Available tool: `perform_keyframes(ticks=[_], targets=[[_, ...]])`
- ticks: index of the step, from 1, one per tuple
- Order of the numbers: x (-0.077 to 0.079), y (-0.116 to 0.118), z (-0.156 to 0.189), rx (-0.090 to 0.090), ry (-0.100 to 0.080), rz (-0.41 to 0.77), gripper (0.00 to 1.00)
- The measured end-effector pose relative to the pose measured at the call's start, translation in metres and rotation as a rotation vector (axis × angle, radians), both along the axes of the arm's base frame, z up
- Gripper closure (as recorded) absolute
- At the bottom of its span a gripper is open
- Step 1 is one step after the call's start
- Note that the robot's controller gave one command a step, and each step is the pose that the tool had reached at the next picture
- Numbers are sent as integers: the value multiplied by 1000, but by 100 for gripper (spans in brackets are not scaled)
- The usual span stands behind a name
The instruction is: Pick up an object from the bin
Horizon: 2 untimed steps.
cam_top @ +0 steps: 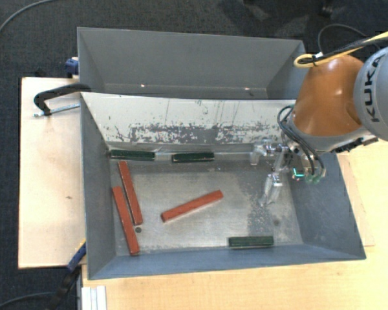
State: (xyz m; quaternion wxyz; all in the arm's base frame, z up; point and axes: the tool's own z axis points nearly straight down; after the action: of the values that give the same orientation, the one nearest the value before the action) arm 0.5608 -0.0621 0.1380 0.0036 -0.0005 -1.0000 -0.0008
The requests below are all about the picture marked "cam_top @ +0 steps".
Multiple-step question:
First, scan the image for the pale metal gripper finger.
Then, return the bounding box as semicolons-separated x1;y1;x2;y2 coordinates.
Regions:
257;172;283;208
250;141;279;166

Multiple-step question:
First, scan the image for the dark green flat block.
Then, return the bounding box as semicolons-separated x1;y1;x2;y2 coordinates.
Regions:
228;235;275;249
110;149;156;162
171;152;215;164

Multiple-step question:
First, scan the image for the grey metal bin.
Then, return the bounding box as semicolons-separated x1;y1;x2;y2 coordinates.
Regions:
76;26;367;281

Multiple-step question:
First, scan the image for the red-brown flat block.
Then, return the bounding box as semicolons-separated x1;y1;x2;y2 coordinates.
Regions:
160;189;224;223
117;160;144;227
111;185;141;256

